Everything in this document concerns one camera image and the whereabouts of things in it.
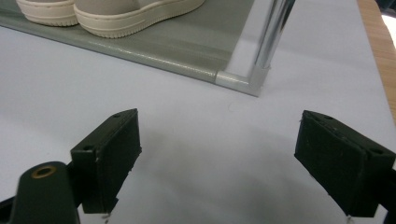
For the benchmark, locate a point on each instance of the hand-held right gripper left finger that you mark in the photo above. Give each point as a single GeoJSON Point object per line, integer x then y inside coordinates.
{"type": "Point", "coordinates": [109, 161]}

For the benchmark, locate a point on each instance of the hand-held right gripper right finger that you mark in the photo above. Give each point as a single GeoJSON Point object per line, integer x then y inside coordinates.
{"type": "Point", "coordinates": [342, 168]}

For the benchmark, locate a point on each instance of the metal shoe rack grey shelf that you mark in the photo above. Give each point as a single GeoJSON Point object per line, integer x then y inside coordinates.
{"type": "Point", "coordinates": [186, 46]}

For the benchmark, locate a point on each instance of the beige sneaker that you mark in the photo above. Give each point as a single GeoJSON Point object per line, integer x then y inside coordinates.
{"type": "Point", "coordinates": [124, 18]}
{"type": "Point", "coordinates": [46, 14]}

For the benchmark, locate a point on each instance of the white table cover sheet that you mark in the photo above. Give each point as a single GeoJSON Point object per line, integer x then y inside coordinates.
{"type": "Point", "coordinates": [218, 130]}

